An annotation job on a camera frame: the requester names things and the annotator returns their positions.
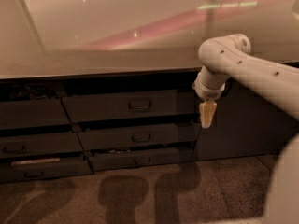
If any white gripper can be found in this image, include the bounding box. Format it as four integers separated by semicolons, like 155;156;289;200
192;74;225;129

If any dark drawer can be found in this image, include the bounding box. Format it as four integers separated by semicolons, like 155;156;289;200
89;147;192;171
0;99;69;130
0;133;82;159
0;157;93;183
63;90;195;122
78;122;199;150

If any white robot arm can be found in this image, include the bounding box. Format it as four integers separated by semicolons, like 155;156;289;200
193;34;299;128

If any dark cabinet door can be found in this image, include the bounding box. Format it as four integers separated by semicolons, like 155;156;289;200
192;79;299;161

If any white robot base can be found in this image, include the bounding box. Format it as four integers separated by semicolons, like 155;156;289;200
263;134;299;224

